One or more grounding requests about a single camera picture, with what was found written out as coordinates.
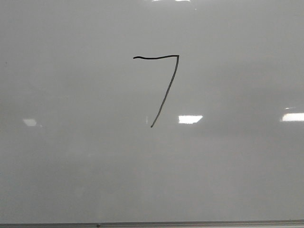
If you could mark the white whiteboard with aluminium frame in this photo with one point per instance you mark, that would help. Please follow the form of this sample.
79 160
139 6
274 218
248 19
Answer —
151 110

